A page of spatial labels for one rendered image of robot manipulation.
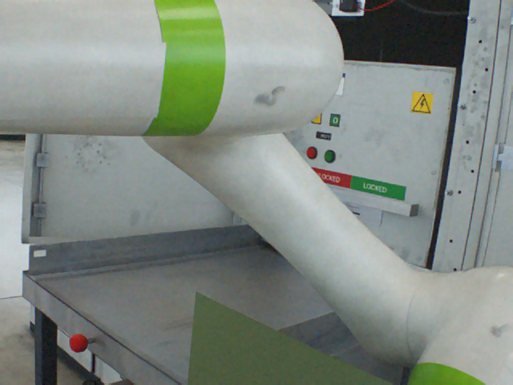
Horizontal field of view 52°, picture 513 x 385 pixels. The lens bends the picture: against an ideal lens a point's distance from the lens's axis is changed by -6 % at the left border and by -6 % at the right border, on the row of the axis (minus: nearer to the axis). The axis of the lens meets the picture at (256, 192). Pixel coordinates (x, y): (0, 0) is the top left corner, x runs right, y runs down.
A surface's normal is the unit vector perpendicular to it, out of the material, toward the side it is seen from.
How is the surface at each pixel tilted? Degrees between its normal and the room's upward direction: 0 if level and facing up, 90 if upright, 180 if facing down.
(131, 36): 76
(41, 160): 90
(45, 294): 90
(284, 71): 99
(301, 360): 90
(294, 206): 95
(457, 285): 42
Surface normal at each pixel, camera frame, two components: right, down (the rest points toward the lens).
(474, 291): -0.58, -0.75
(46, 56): 0.47, 0.13
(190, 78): 0.46, 0.42
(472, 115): -0.68, 0.03
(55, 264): 0.72, 0.19
